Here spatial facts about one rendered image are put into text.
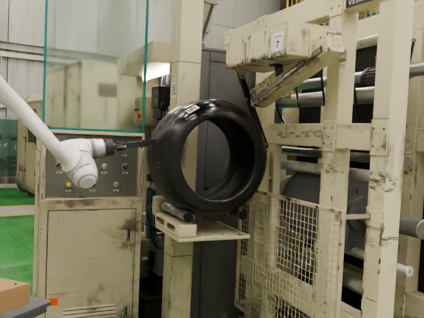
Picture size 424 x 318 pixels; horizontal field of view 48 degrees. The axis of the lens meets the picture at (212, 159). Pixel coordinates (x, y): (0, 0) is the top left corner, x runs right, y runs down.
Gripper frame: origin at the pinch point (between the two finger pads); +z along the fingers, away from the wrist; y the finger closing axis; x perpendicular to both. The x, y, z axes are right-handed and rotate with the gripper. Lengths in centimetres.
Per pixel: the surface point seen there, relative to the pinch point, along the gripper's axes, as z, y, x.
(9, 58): -24, 930, -153
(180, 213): 10.2, -5.2, 33.9
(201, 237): 18, -11, 46
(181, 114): 14.3, -8.0, -11.6
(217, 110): 30.7, -11.5, -12.2
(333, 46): 71, -46, -35
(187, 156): 28.4, 26.4, 11.4
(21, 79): -5, 934, -108
